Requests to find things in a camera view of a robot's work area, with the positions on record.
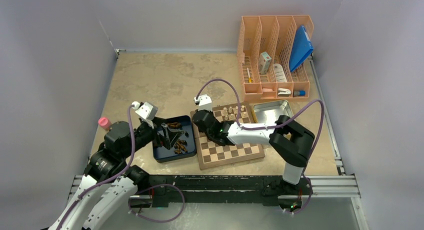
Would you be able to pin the orange plastic file organizer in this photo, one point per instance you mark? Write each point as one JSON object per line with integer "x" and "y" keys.
{"x": 275, "y": 35}

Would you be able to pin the dark chess pieces row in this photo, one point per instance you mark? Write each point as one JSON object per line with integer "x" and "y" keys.
{"x": 174, "y": 125}

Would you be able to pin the dark blue plastic tray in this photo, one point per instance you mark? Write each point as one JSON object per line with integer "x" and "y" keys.
{"x": 162, "y": 154}

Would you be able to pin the wooden chess board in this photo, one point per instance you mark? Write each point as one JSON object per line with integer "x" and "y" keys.
{"x": 212, "y": 155}

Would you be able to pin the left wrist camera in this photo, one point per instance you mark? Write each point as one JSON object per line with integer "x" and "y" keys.
{"x": 145, "y": 110}

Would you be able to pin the orange white pen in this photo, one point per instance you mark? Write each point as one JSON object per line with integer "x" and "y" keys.
{"x": 249, "y": 75}

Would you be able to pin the blue grey small cylinder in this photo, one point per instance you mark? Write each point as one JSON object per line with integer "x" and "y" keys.
{"x": 299, "y": 93}

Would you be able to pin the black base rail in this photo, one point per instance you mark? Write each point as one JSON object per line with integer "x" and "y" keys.
{"x": 267, "y": 190}

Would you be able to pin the white stapler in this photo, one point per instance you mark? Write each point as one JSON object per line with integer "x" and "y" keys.
{"x": 283, "y": 92}

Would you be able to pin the blue folder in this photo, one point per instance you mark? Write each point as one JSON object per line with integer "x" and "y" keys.
{"x": 302, "y": 47}

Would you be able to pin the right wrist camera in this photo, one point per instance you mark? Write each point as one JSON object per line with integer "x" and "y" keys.
{"x": 204, "y": 102}

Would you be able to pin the pink capped bottle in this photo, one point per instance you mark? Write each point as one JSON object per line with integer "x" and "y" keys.
{"x": 104, "y": 123}

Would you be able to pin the dark chess pieces pile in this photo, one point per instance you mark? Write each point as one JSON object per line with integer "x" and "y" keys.
{"x": 180, "y": 147}

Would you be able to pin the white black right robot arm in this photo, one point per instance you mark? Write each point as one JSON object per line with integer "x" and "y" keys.
{"x": 291, "y": 140}

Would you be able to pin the white labelled bottle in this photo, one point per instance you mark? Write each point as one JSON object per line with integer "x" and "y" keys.
{"x": 279, "y": 73}

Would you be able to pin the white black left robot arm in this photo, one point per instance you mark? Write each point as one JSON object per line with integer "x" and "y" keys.
{"x": 109, "y": 180}

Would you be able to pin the white green small box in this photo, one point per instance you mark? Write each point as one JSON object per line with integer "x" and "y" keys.
{"x": 264, "y": 61}

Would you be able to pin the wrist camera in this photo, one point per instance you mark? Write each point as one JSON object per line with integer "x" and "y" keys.
{"x": 145, "y": 110}
{"x": 204, "y": 102}

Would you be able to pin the yellow rimmed metal tray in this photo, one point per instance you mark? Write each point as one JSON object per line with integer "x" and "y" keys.
{"x": 269, "y": 112}

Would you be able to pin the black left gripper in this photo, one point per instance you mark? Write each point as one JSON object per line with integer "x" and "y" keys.
{"x": 169, "y": 135}

